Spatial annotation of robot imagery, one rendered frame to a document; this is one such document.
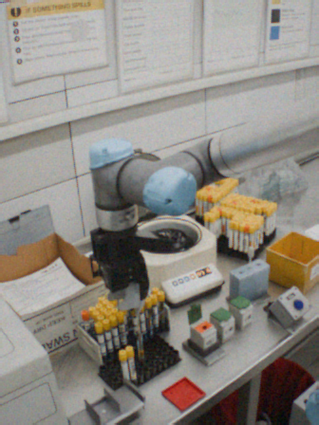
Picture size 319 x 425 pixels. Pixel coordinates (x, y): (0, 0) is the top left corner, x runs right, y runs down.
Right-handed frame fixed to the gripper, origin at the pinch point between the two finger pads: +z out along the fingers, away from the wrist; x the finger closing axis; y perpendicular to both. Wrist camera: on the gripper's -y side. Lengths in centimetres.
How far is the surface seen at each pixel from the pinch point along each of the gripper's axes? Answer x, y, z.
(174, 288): -13.2, -20.6, 13.3
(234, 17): -49, -81, -49
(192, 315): 2.9, -12.5, 8.0
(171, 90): -47, -50, -28
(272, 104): -50, -105, -13
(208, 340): 7.8, -12.8, 12.4
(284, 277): 2.7, -46.2, 14.4
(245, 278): 1.0, -32.0, 8.4
